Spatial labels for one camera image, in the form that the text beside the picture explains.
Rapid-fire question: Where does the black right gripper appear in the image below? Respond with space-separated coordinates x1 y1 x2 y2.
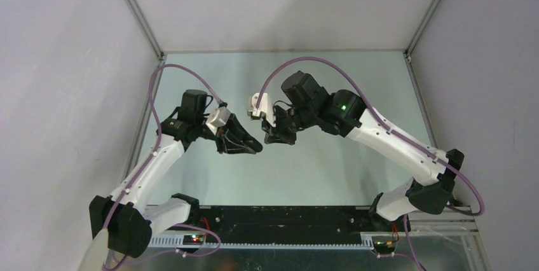
262 104 317 146

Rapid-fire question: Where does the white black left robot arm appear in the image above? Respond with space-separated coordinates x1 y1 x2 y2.
89 89 263 258

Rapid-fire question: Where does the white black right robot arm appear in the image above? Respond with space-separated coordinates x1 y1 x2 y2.
248 71 464 232

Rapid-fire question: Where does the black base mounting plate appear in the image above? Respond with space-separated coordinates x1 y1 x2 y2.
160 205 411 246

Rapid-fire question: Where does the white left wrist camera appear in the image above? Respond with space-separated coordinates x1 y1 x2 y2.
205 106 231 136

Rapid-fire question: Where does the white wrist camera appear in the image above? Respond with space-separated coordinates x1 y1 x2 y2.
247 93 276 127
205 106 231 136

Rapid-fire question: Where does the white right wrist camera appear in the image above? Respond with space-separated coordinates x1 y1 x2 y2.
247 93 276 127

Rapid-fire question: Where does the grey slotted cable duct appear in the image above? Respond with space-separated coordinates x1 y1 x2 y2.
148 233 374 250

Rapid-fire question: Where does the aluminium frame post left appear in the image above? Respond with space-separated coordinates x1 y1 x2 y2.
124 0 165 60

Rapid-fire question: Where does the aluminium frame post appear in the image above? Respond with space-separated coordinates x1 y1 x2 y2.
404 0 443 63
124 0 165 60

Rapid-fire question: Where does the aluminium frame post right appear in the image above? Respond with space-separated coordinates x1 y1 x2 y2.
404 0 443 63

